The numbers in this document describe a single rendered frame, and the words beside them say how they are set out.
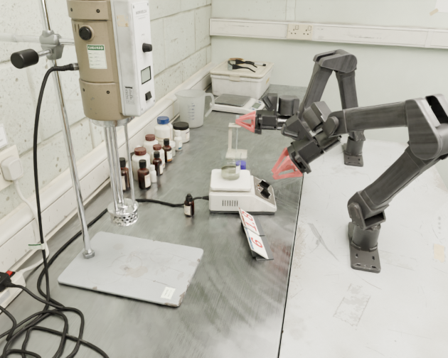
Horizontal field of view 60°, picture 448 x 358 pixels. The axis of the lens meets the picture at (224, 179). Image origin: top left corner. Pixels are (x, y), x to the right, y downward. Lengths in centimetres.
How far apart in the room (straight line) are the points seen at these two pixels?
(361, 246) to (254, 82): 134
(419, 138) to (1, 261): 94
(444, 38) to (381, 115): 163
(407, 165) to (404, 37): 164
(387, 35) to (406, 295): 174
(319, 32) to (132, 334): 201
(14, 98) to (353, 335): 91
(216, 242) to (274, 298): 24
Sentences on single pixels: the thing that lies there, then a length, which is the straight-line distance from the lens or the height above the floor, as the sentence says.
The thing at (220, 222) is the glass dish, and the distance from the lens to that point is 113.
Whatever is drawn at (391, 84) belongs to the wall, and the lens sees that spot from 260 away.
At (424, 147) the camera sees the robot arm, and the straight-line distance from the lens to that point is 87.
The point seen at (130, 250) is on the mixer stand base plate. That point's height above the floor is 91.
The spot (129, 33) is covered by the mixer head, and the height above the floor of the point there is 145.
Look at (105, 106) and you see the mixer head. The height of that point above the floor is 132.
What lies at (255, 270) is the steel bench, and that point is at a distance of 98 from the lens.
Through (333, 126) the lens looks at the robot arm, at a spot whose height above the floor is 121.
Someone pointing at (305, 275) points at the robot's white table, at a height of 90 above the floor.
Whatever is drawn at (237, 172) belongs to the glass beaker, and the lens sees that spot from 115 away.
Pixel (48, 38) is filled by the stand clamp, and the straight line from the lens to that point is 83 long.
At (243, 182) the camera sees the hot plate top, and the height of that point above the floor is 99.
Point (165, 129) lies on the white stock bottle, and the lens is 153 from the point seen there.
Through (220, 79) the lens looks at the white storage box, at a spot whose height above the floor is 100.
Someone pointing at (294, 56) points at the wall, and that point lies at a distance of 254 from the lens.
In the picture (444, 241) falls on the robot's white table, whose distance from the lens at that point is 124.
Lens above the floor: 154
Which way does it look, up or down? 28 degrees down
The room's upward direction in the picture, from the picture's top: 1 degrees clockwise
